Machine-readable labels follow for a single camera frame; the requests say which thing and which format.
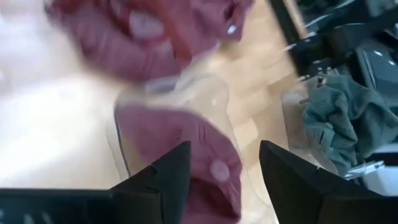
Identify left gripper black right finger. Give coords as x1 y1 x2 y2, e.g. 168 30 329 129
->
259 140 379 224

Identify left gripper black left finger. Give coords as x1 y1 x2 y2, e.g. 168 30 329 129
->
110 141 192 224

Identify dark green baseball cap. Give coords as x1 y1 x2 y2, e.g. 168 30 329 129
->
303 102 343 147
317 130 374 177
323 74 398 150

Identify maroon baseball cap white tag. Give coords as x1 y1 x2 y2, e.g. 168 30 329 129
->
161 0 256 63

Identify black crossbar silver brackets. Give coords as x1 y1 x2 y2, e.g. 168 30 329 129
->
343 160 386 181

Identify clear plastic bin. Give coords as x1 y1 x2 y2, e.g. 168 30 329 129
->
113 70 274 224
281 74 398 187

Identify black aluminium table frame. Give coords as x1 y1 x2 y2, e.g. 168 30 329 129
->
269 0 307 77

